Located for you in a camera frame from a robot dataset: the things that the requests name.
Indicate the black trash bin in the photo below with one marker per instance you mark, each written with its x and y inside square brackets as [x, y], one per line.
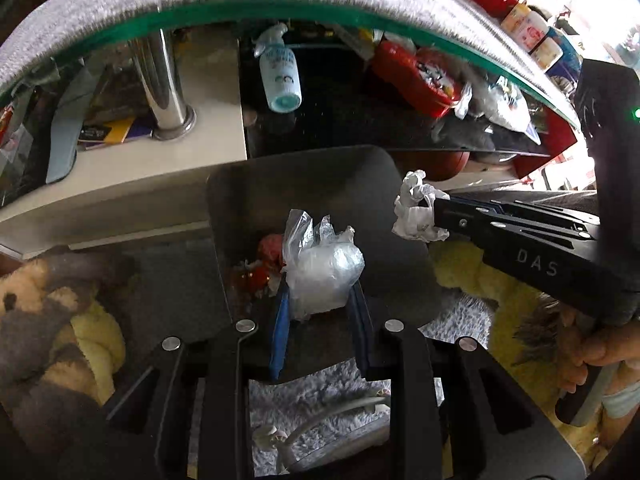
[320, 185]

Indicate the blue and white packet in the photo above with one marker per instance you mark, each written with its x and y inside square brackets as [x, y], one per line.
[567, 52]

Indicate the light blue spray bottle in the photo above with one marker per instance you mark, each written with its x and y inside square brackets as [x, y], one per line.
[280, 70]

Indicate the brown ball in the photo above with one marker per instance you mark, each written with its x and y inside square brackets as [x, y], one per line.
[450, 164]

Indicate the grey shaggy rug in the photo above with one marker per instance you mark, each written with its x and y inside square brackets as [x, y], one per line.
[320, 395]

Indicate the person's right hand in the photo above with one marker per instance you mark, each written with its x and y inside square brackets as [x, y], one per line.
[585, 350]

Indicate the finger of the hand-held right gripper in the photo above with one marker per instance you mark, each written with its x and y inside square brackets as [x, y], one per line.
[500, 206]
[500, 225]

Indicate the brown plush toy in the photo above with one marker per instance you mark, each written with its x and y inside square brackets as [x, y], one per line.
[50, 320]

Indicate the yellow fuzzy cloth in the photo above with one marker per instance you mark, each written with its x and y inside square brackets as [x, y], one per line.
[475, 280]
[102, 345]

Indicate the light blue sheet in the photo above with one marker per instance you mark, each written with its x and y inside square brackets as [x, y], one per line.
[65, 125]

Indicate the white table shelf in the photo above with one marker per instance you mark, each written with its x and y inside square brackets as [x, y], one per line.
[150, 180]

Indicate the chrome table leg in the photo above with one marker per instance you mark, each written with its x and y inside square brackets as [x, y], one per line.
[165, 85]

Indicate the red box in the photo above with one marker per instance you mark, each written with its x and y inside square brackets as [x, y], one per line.
[550, 140]

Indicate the white tissue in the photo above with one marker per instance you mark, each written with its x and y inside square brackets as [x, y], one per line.
[415, 205]

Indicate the purple book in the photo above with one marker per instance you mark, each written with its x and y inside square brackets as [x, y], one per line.
[117, 132]

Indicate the red snack wrapper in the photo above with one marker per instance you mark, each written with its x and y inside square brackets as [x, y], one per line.
[252, 276]

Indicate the white bottle with yellow label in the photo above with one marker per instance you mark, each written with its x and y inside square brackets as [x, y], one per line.
[547, 52]

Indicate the clear plastic bag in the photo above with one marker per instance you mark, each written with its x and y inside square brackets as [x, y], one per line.
[320, 265]

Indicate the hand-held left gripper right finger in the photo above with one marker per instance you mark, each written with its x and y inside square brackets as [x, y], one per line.
[357, 320]

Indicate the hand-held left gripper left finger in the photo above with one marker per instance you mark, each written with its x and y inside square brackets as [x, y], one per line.
[280, 330]

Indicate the white plastic packet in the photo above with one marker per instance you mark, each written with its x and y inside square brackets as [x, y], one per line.
[505, 105]

